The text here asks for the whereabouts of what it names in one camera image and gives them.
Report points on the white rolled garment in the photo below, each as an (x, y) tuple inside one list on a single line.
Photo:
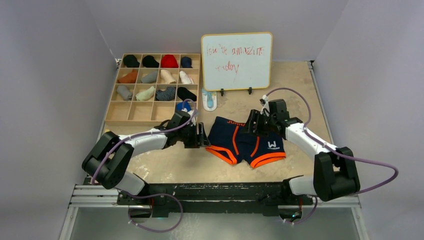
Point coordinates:
[(185, 79)]

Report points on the wooden compartment organizer tray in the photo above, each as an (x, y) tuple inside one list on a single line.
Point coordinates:
[(120, 112)]

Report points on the black rolled garment far left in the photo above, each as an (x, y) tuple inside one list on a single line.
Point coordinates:
[(130, 61)]

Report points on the whiteboard with red writing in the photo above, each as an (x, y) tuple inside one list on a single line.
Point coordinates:
[(236, 61)]

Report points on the navy rolled garment top row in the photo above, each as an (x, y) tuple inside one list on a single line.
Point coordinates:
[(186, 62)]

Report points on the navy striped rolled garment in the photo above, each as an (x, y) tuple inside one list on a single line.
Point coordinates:
[(166, 95)]

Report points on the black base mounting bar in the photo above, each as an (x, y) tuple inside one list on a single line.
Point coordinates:
[(266, 198)]

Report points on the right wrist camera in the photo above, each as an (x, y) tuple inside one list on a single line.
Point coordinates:
[(265, 110)]

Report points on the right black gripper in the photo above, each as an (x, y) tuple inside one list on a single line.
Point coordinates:
[(254, 116)]

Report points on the grey underwear cream waistband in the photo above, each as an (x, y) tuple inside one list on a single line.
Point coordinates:
[(124, 92)]

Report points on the white blue whiteboard eraser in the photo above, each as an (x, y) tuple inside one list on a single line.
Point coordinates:
[(209, 100)]

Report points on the red rolled garment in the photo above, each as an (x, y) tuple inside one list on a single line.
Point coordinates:
[(169, 61)]

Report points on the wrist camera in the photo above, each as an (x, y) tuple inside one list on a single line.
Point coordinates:
[(265, 110), (193, 114)]

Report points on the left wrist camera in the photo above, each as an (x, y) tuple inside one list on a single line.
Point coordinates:
[(193, 114)]

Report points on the navy orange boxer briefs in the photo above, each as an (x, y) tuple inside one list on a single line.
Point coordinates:
[(230, 144)]

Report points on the blue rolled garment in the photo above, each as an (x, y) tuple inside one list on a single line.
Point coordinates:
[(183, 106)]

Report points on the black rolled garment third row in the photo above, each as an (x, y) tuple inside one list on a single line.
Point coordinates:
[(183, 93)]

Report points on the aluminium frame rail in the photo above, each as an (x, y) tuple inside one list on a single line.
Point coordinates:
[(89, 196)]

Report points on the black rolled garment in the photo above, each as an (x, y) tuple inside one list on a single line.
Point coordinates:
[(130, 61), (149, 61)]

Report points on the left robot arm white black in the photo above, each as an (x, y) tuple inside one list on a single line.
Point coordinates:
[(108, 160)]

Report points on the rust orange rolled garment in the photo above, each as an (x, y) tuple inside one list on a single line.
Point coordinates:
[(129, 78)]

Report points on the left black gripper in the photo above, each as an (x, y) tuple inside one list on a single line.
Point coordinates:
[(198, 139)]

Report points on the grey rolled garment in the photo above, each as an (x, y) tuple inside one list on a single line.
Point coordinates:
[(149, 78)]

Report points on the light green rolled garment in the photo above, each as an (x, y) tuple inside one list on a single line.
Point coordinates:
[(146, 94)]

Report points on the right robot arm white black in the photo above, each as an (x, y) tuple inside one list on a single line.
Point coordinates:
[(334, 171)]

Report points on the beige rolled garment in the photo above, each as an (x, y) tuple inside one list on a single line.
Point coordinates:
[(167, 77)]

